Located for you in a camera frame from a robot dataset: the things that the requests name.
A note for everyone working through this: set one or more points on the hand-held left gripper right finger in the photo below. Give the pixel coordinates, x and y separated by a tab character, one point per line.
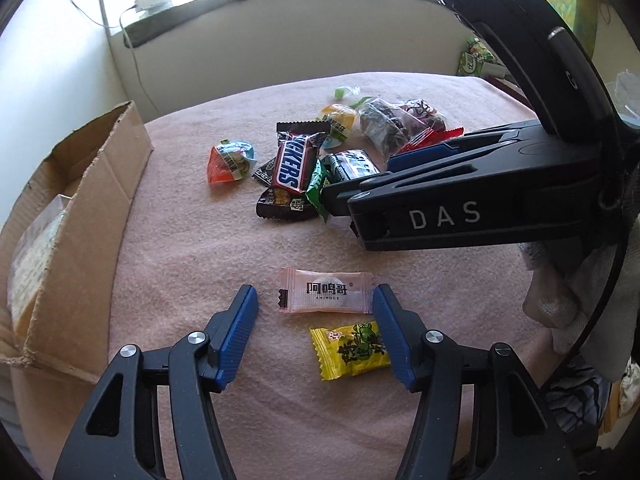
392	330

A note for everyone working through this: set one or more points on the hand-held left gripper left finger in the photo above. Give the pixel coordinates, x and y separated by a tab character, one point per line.
240	330

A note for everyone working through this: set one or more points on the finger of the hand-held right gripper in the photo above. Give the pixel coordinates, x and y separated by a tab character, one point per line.
345	195
425	155

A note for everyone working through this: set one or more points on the red snack packet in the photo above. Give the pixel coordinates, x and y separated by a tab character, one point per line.
440	136

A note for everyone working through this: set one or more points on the black striped snack packet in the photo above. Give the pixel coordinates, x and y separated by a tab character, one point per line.
350	165

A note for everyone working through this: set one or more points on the green snack packet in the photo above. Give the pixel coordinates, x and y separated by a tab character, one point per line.
315	187

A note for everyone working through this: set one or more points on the clear bag of dark fruit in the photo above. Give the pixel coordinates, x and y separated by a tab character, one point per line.
395	125

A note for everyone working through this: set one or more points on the yellow candy packet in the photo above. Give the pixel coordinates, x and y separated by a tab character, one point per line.
347	352

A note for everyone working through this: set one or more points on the brown chocolate bar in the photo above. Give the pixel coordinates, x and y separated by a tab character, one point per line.
295	160

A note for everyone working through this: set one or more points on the pink snack packet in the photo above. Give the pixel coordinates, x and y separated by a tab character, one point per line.
325	291

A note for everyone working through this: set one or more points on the cardboard box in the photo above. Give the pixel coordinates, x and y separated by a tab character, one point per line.
85	240

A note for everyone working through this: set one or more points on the person's right hand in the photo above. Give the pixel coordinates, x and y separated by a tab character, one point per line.
555	300

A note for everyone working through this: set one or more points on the yellow jelly packet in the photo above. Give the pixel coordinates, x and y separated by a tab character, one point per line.
340	119

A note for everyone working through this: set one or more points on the small dark brown snack packet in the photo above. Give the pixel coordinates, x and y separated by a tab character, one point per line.
264	170

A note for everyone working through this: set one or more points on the white and green candy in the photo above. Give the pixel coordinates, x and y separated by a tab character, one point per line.
344	92

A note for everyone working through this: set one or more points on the green carton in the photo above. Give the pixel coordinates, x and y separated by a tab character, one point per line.
475	60

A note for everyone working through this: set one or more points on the orange triangular snack packet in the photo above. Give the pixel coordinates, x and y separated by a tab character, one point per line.
230	162

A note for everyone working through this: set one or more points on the clear plastic wrap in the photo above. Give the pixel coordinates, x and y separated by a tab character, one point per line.
627	95

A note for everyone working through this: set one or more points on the patterned dark cloth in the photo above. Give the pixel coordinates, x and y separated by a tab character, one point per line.
575	400

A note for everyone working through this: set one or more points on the large beige food packet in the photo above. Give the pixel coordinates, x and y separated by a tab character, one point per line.
35	255

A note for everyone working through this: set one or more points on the white power strip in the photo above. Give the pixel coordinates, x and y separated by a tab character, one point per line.
152	1

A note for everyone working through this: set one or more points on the white cabinet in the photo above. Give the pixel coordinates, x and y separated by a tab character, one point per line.
50	85

